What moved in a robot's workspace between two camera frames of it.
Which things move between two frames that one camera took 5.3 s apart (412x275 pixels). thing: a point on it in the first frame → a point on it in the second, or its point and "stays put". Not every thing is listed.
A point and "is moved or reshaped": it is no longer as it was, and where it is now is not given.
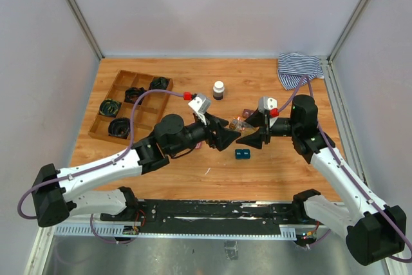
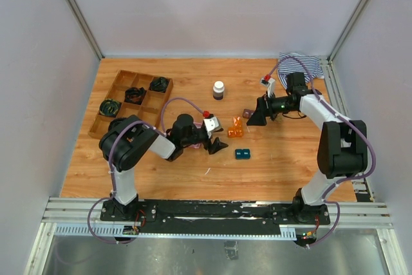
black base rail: [210, 216] stays put
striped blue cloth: [293, 67] stays put
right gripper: [255, 140] → [263, 107]
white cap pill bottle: [218, 90] stays put
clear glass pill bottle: [238, 124] is moved or reshaped
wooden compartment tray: [113, 122] stays put
